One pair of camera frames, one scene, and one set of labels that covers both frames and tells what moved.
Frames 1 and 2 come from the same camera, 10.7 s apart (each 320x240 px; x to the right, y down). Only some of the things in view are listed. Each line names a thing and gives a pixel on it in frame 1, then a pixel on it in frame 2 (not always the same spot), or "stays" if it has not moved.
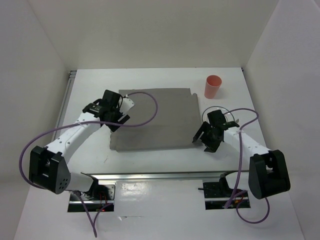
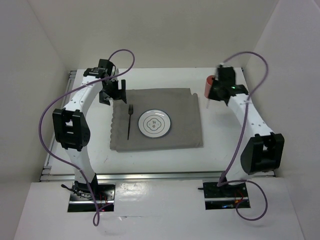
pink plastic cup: x=212 y=84 stays
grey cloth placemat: x=166 y=119 stays
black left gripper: x=117 y=109 → x=117 y=94
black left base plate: x=99 y=197 stays
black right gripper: x=211 y=146 → x=212 y=96
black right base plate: x=217 y=194 stays
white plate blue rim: x=228 y=115 → x=154 y=123
